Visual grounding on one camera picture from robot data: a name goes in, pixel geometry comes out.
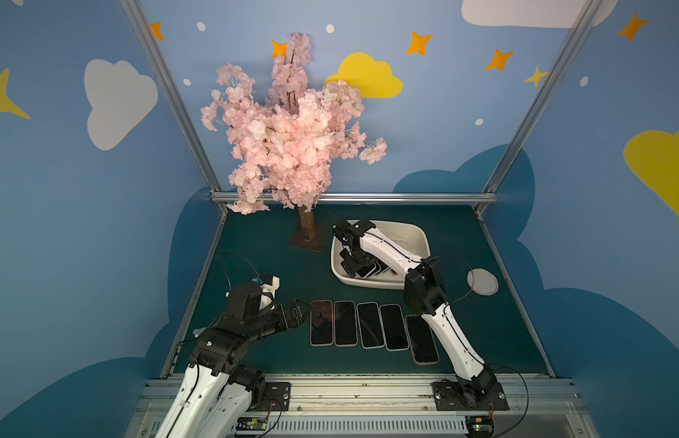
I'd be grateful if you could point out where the white plastic storage box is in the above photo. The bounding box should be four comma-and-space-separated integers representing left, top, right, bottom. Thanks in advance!
330, 219, 431, 290

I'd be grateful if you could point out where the brown tree base plate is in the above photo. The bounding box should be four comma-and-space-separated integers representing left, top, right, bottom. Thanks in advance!
288, 221, 330, 253

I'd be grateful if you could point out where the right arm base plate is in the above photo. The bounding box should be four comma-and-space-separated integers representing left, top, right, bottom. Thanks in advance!
432, 380, 510, 412

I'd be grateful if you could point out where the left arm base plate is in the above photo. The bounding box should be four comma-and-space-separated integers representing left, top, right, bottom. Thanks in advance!
250, 381, 292, 412

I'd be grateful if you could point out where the white round lid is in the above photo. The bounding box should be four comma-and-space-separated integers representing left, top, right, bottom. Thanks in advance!
466, 268, 499, 297

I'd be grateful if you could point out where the circuit board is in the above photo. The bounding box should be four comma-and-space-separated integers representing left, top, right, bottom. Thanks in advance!
465, 416, 494, 438
235, 416, 268, 434

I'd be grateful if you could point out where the pink cherry blossom tree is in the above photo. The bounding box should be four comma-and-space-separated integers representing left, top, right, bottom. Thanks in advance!
200, 33, 387, 242

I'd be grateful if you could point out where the phone white case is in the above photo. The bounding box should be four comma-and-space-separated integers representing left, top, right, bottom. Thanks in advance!
357, 302, 385, 350

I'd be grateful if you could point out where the left circuit board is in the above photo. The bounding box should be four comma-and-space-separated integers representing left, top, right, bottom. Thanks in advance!
235, 416, 268, 434

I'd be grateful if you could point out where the phone cream case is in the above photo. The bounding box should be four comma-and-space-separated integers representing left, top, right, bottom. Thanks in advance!
357, 263, 377, 278

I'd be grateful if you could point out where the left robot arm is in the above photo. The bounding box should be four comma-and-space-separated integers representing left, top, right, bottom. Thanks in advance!
156, 276, 310, 437

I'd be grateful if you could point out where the phone light pink case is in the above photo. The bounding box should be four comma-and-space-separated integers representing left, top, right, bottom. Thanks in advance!
379, 304, 410, 351

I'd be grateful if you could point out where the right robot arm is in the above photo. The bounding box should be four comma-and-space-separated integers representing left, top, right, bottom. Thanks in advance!
332, 219, 502, 410

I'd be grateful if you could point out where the phone beige case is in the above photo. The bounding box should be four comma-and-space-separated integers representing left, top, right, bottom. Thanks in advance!
405, 315, 440, 366

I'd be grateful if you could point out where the right circuit board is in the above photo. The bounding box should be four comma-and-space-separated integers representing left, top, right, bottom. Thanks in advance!
465, 416, 494, 438

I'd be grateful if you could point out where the phone coral case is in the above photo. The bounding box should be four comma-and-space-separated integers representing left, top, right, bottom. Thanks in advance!
310, 300, 335, 347

